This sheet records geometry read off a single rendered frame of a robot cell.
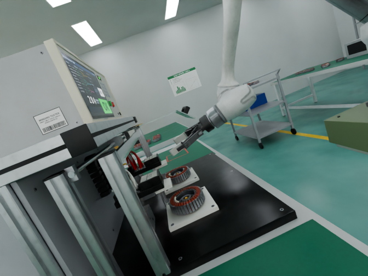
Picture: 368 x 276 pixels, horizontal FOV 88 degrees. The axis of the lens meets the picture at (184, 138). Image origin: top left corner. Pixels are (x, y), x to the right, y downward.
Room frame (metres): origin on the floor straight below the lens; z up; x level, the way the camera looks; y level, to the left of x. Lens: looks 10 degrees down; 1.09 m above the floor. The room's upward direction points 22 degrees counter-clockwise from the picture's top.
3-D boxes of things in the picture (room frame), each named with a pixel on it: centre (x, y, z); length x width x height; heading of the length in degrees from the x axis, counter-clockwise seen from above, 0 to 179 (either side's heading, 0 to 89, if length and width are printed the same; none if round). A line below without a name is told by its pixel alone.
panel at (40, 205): (0.66, 0.33, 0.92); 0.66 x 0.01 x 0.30; 5
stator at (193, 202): (0.56, 0.06, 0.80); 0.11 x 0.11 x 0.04
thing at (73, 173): (0.66, 0.25, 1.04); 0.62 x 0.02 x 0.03; 5
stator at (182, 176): (0.80, 0.09, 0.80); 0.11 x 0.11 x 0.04
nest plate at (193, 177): (0.80, 0.09, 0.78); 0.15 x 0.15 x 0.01; 5
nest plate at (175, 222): (0.56, 0.06, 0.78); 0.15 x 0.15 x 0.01; 5
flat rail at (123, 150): (0.67, 0.18, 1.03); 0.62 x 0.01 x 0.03; 5
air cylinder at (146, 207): (0.55, 0.21, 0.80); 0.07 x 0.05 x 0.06; 5
